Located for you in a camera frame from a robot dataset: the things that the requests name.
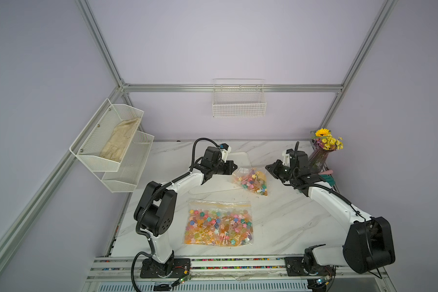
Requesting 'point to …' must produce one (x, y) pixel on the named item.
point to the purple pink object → (327, 172)
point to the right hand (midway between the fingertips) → (265, 168)
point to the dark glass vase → (317, 160)
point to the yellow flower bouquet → (323, 139)
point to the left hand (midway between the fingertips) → (236, 168)
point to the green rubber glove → (328, 179)
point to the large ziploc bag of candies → (219, 223)
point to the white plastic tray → (222, 183)
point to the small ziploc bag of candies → (253, 179)
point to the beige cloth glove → (117, 144)
